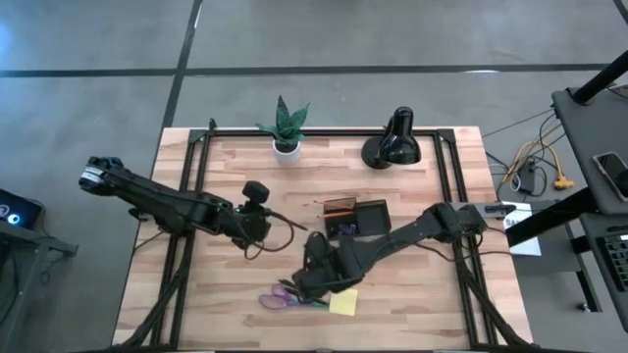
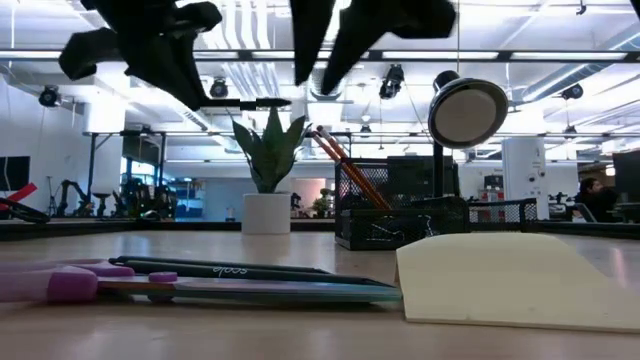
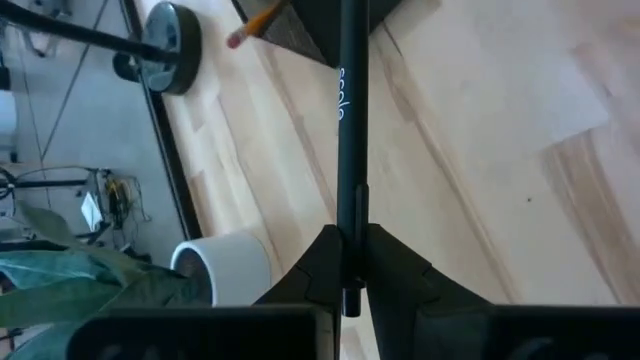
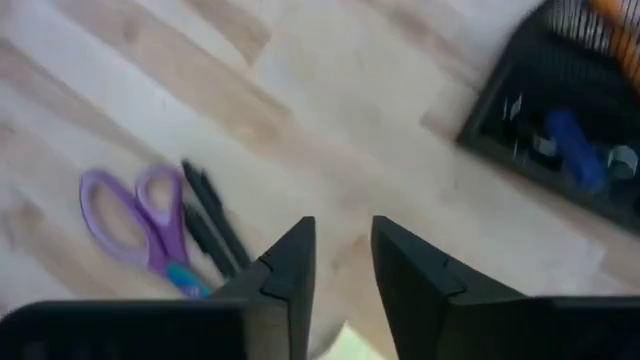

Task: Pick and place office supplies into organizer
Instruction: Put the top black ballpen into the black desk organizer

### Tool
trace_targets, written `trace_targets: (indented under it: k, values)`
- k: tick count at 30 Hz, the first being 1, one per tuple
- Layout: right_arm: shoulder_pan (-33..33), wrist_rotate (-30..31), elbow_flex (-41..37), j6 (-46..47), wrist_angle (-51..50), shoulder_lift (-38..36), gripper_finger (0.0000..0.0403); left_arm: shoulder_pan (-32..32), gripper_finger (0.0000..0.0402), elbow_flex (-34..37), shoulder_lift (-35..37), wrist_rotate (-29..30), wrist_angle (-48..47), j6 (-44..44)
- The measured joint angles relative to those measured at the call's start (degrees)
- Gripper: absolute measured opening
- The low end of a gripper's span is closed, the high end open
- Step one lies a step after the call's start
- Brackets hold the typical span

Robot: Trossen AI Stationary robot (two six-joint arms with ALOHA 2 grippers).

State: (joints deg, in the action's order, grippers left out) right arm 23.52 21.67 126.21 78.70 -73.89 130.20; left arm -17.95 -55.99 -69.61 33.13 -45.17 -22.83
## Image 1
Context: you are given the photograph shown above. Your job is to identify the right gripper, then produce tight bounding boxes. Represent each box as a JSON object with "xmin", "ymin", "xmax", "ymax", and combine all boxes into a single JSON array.
[{"xmin": 291, "ymin": 259, "xmax": 364, "ymax": 301}]

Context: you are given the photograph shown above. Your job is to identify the yellow sticky note pad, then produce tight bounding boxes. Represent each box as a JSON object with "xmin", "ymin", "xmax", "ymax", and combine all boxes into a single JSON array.
[{"xmin": 328, "ymin": 287, "xmax": 360, "ymax": 318}]

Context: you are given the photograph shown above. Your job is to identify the purple handled scissors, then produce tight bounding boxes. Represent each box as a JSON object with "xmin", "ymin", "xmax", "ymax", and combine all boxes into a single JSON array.
[{"xmin": 258, "ymin": 282, "xmax": 330, "ymax": 312}]

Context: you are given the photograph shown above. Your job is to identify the black mesh desk organizer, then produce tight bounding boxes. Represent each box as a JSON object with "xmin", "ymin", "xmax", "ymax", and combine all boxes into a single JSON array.
[{"xmin": 323, "ymin": 196, "xmax": 393, "ymax": 241}]

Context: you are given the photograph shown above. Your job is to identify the snake plant in white pot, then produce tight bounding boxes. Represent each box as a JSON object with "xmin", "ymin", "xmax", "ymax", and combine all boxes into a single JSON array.
[{"xmin": 255, "ymin": 95, "xmax": 311, "ymax": 167}]

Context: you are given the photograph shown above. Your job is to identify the black desk lamp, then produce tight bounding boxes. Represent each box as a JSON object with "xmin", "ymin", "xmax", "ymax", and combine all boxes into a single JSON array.
[{"xmin": 360, "ymin": 106, "xmax": 422, "ymax": 171}]

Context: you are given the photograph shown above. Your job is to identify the grey mounting plate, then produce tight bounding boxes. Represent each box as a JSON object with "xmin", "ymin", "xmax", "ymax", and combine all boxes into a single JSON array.
[{"xmin": 458, "ymin": 201, "xmax": 516, "ymax": 220}]

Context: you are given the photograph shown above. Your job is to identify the white paper sheet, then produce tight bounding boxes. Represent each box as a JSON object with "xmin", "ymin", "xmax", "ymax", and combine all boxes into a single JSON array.
[{"xmin": 500, "ymin": 200, "xmax": 544, "ymax": 258}]

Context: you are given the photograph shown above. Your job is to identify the dark metal cart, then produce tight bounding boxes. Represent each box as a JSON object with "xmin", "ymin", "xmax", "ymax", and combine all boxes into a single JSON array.
[{"xmin": 0, "ymin": 220, "xmax": 79, "ymax": 353}]

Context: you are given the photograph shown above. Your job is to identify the black power adapter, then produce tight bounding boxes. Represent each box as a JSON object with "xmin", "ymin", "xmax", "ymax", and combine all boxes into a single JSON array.
[{"xmin": 517, "ymin": 159, "xmax": 539, "ymax": 195}]

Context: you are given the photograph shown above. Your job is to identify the black support beam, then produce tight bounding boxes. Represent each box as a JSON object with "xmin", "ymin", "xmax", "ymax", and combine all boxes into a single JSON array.
[{"xmin": 504, "ymin": 188, "xmax": 600, "ymax": 249}]

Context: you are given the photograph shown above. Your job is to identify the black device with blue light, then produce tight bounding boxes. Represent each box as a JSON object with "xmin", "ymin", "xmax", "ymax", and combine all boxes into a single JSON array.
[{"xmin": 0, "ymin": 188, "xmax": 44, "ymax": 231}]

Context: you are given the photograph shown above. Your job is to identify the dark keyboard tray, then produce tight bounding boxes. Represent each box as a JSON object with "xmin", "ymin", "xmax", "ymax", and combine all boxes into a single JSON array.
[{"xmin": 578, "ymin": 213, "xmax": 628, "ymax": 334}]

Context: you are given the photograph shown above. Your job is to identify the black keyboard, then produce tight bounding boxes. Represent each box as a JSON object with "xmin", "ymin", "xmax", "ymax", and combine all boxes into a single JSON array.
[{"xmin": 601, "ymin": 232, "xmax": 628, "ymax": 293}]

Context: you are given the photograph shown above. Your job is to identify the grey side desk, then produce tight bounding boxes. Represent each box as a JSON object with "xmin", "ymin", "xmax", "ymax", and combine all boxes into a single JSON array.
[{"xmin": 551, "ymin": 82, "xmax": 628, "ymax": 217}]

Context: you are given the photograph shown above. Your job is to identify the smartphone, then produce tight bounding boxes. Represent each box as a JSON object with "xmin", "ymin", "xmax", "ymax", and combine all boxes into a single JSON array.
[{"xmin": 592, "ymin": 151, "xmax": 628, "ymax": 203}]

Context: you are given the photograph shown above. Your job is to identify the black pole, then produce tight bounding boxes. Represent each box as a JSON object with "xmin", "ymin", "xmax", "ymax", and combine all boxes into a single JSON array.
[{"xmin": 571, "ymin": 48, "xmax": 628, "ymax": 107}]

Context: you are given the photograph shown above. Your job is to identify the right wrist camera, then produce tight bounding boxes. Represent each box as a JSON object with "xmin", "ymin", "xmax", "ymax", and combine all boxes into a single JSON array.
[{"xmin": 303, "ymin": 230, "xmax": 336, "ymax": 266}]

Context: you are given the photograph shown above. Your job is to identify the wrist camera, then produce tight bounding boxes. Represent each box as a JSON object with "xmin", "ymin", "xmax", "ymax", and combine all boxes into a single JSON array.
[
  {"xmin": 303, "ymin": 230, "xmax": 336, "ymax": 266},
  {"xmin": 241, "ymin": 179, "xmax": 271, "ymax": 205}
]

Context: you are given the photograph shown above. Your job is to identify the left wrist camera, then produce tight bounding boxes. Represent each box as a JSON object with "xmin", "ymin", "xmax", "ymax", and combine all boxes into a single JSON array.
[{"xmin": 241, "ymin": 179, "xmax": 271, "ymax": 205}]

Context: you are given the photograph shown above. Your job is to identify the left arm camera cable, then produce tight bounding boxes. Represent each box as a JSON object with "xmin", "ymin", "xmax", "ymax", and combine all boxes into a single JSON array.
[{"xmin": 243, "ymin": 211, "xmax": 296, "ymax": 261}]

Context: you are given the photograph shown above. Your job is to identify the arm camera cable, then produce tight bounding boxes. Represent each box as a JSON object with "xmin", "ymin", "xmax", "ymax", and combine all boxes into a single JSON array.
[
  {"xmin": 415, "ymin": 241, "xmax": 512, "ymax": 264},
  {"xmin": 243, "ymin": 211, "xmax": 296, "ymax": 261}
]

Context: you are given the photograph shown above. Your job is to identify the black aluminium table frame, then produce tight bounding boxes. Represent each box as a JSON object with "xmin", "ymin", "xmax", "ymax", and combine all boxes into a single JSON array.
[{"xmin": 115, "ymin": 117, "xmax": 530, "ymax": 352}]

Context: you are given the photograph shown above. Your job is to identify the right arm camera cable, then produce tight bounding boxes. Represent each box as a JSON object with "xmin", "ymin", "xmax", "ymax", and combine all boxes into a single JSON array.
[{"xmin": 415, "ymin": 241, "xmax": 512, "ymax": 264}]

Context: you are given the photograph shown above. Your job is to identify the yellow cable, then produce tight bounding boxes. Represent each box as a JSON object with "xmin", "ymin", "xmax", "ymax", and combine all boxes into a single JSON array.
[{"xmin": 502, "ymin": 139, "xmax": 576, "ymax": 192}]

